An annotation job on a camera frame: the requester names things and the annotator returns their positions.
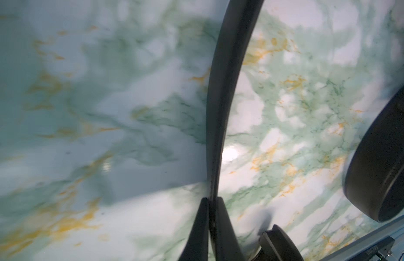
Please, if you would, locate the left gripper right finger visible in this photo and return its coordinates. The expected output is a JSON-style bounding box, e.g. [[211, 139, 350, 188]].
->
[[214, 197, 245, 261]]

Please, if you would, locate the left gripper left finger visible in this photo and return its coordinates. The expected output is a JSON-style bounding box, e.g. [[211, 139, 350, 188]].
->
[[178, 198, 209, 261]]

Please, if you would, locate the long black leather belt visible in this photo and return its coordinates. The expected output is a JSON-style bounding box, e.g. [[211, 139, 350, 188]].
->
[[206, 0, 265, 209]]

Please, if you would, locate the aluminium front frame rail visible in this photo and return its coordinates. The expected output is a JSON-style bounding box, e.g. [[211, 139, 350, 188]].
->
[[323, 215, 404, 261]]

